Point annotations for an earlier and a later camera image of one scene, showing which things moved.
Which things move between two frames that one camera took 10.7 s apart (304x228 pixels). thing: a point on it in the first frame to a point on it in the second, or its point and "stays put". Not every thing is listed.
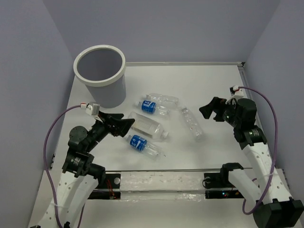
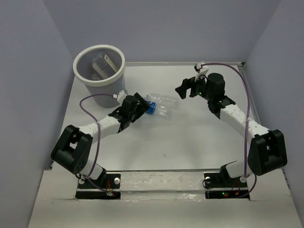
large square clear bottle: [147, 127] to [104, 66]
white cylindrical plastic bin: [101, 69] stays put
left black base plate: [110, 190] stays put
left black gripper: [109, 119] to [141, 108]
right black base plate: [215, 188] stays put
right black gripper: [216, 104] to [187, 84]
